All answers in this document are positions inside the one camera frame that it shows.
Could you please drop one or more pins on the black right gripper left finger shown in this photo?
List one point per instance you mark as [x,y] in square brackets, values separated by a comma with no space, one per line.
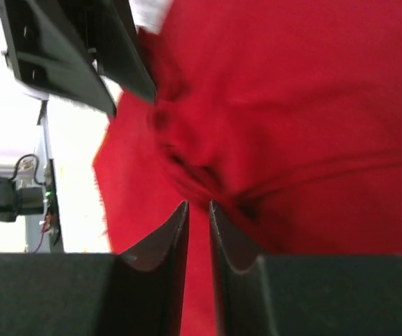
[138,292]

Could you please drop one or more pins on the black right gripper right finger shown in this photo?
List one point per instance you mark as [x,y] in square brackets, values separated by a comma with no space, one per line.
[257,293]

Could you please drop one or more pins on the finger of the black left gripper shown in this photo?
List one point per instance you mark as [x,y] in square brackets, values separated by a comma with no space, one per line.
[47,54]
[112,39]

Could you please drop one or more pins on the dark red t-shirt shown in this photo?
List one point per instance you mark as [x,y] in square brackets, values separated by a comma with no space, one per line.
[287,113]

